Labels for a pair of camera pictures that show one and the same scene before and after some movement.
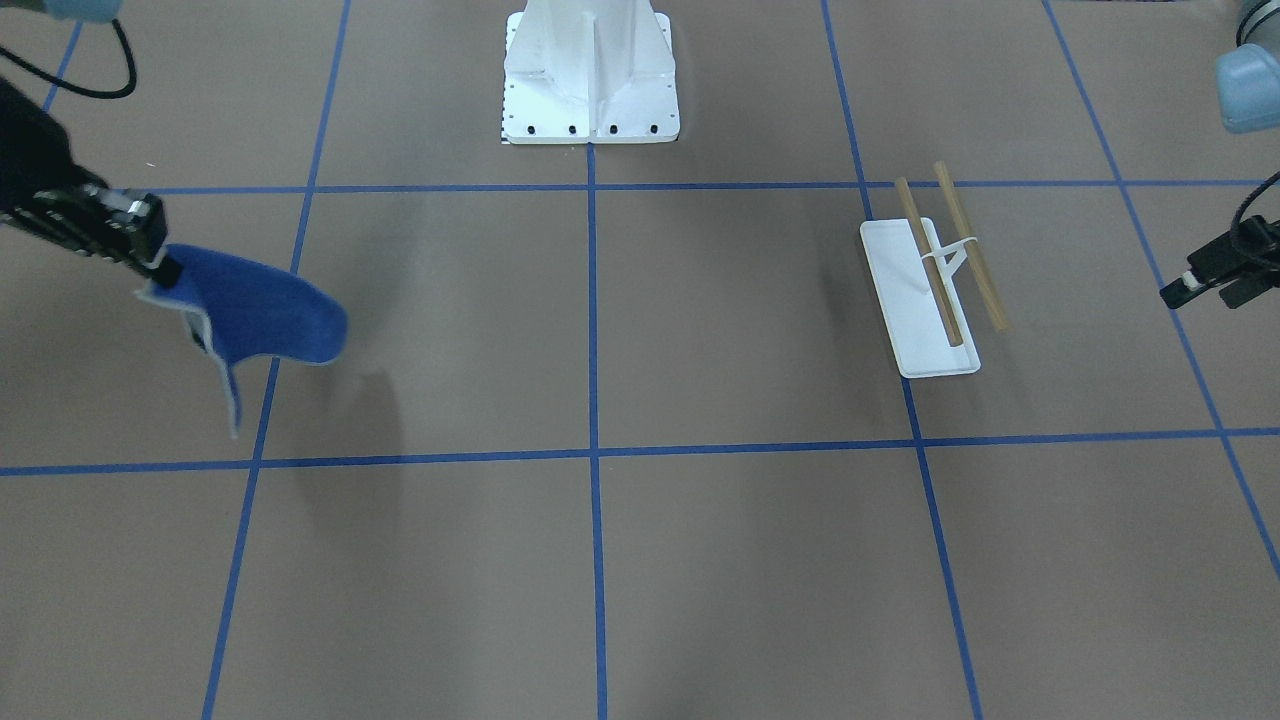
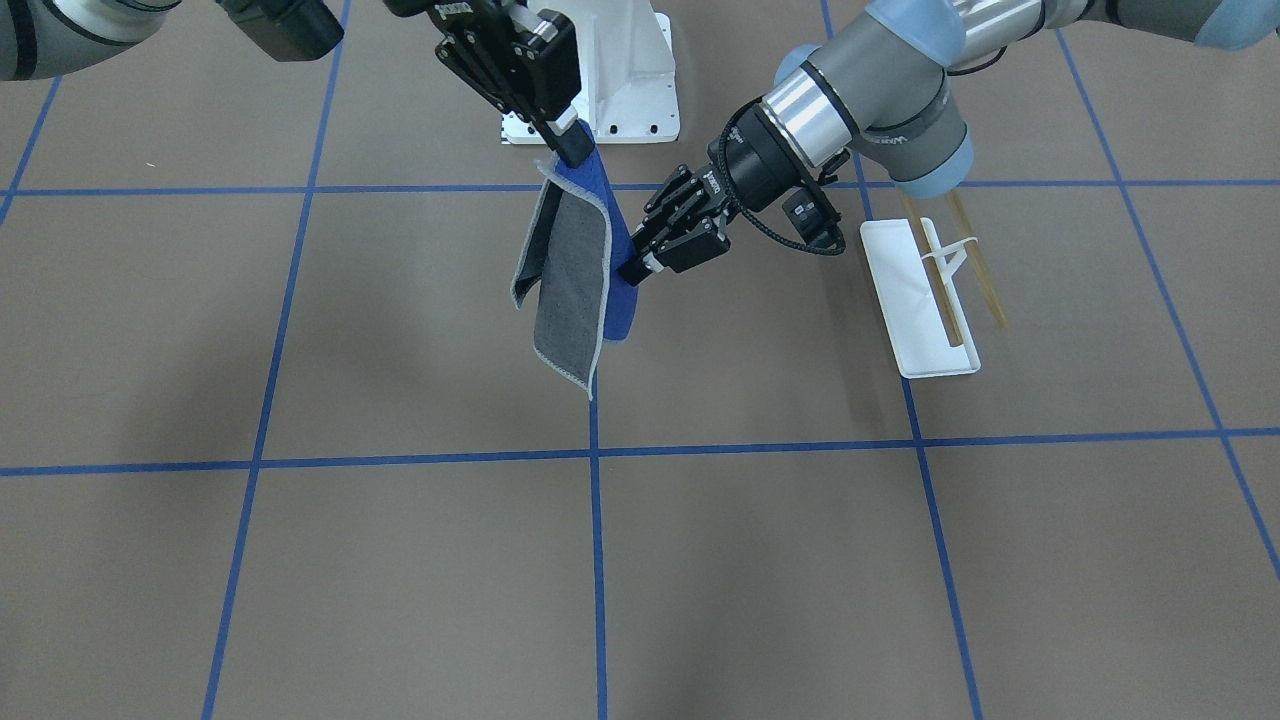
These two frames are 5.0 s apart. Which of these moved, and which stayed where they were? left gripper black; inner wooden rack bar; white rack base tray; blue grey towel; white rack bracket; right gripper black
Moved: right gripper black; left gripper black; blue grey towel
Stayed: inner wooden rack bar; white rack base tray; white rack bracket
